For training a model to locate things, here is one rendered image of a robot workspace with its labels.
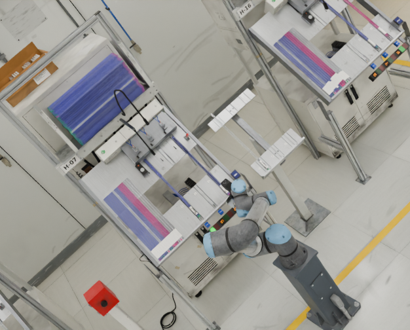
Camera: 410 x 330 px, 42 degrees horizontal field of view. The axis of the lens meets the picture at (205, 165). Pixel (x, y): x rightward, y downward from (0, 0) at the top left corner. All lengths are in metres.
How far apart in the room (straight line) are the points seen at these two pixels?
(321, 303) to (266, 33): 1.71
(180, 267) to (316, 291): 1.04
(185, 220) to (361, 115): 1.62
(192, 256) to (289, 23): 1.67
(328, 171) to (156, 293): 1.58
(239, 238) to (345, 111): 1.86
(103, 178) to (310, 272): 1.34
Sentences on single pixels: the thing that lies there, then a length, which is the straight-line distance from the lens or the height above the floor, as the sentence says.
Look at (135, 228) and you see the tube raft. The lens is 3.22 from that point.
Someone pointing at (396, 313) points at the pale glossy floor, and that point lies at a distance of 3.22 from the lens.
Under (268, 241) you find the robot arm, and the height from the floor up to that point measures 0.76.
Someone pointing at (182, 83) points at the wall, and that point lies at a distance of 5.08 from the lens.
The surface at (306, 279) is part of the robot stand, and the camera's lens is 2.93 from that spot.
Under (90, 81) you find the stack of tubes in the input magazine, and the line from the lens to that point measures 3.17.
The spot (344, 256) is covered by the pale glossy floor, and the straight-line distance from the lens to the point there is 3.54.
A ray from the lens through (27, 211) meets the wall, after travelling 4.97.
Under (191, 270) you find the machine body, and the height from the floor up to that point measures 0.25.
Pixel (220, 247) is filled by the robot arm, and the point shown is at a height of 1.08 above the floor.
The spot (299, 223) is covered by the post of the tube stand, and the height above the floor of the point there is 0.01.
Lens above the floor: 2.67
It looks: 33 degrees down
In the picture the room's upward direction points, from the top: 37 degrees counter-clockwise
